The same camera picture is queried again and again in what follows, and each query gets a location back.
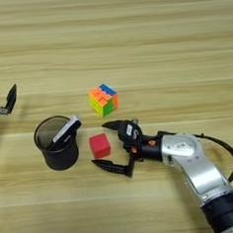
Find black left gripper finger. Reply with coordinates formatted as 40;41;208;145
3;83;20;116

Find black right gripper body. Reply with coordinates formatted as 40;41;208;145
122;133;166;179

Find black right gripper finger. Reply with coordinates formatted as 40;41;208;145
91;156;131;182
101;119;123;134

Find red cube block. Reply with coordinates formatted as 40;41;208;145
88;132;113;160

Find multicoloured puzzle cube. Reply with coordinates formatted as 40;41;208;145
87;82;121;119

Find black round pen cup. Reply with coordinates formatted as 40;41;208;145
32;114;82;173

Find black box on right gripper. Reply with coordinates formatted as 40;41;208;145
117;118;144;144

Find black and silver marker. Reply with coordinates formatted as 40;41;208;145
43;114;85;152

